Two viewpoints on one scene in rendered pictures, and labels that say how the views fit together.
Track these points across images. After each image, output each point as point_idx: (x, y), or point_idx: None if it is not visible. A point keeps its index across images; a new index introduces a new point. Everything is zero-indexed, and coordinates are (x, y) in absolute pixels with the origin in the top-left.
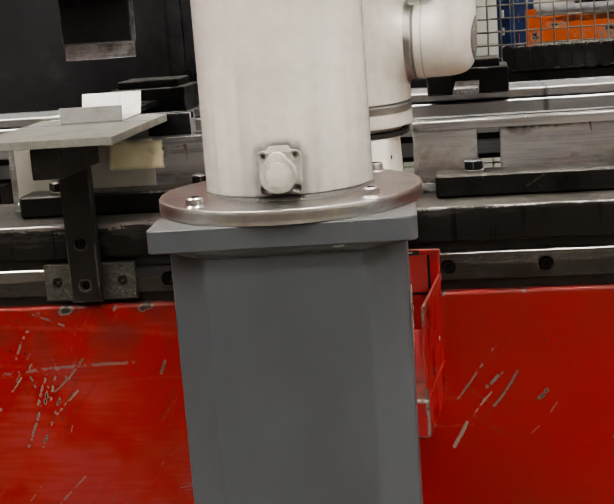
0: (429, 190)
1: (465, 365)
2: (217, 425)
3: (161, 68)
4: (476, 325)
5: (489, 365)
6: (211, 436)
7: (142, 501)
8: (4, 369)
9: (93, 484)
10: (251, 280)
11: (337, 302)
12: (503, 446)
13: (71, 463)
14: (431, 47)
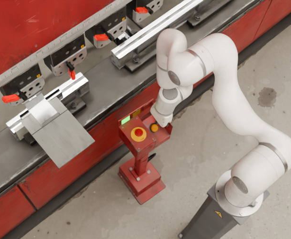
0: (122, 67)
1: (143, 100)
2: (236, 224)
3: None
4: (146, 93)
5: (147, 96)
6: (234, 225)
7: (76, 164)
8: (42, 174)
9: (65, 171)
10: None
11: None
12: None
13: (60, 172)
14: (186, 97)
